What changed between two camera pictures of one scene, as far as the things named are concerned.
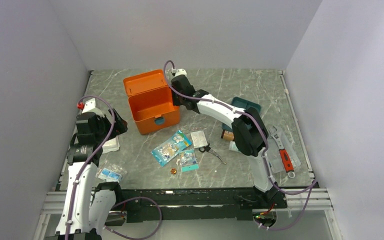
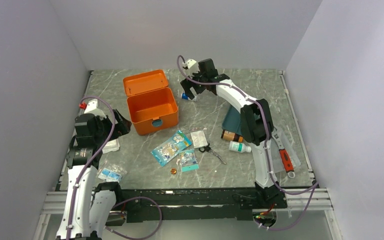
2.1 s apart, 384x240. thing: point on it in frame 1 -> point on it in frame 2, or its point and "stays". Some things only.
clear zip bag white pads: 199,139 stays
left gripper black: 120,126 stays
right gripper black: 175,102 -> 187,84
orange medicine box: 150,100 stays
